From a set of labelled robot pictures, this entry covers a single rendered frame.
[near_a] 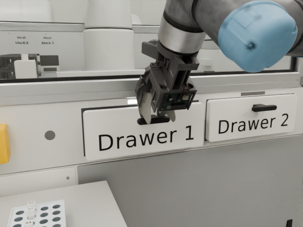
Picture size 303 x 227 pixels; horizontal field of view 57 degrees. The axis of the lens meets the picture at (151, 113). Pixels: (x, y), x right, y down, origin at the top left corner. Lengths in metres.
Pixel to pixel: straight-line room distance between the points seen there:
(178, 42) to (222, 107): 0.35
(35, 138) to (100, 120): 0.14
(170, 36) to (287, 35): 0.17
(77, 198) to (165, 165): 0.24
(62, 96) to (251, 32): 0.42
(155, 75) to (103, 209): 0.27
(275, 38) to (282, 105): 0.55
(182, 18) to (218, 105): 0.36
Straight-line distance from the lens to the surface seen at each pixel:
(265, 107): 0.78
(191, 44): 0.44
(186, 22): 0.42
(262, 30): 0.32
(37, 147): 0.65
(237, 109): 0.77
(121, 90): 0.64
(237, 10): 0.33
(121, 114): 0.61
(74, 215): 0.56
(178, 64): 0.44
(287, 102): 0.88
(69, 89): 0.62
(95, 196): 0.61
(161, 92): 0.47
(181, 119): 0.67
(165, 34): 0.44
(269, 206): 1.01
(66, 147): 0.65
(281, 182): 0.99
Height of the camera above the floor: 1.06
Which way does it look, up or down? 13 degrees down
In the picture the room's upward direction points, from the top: straight up
